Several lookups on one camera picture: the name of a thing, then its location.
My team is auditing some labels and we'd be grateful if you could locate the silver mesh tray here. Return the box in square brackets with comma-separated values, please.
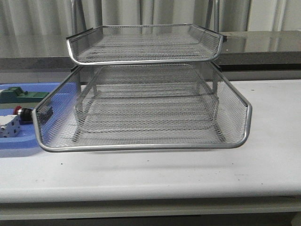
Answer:
[66, 24, 226, 66]
[75, 82, 219, 133]
[32, 62, 252, 153]

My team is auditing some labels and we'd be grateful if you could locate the red emergency push button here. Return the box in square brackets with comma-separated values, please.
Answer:
[14, 105, 54, 125]

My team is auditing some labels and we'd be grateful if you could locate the blue plastic tray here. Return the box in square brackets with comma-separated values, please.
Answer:
[0, 82, 59, 150]

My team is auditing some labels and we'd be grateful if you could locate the green electrical module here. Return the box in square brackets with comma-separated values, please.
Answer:
[0, 87, 49, 104]

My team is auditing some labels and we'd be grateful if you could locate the grey stone counter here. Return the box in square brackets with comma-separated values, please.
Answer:
[0, 31, 301, 71]

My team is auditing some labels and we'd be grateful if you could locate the white circuit breaker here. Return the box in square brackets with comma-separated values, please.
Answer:
[0, 115, 21, 138]

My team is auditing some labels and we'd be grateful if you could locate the white pleated curtain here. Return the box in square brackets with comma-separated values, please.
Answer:
[0, 0, 301, 36]

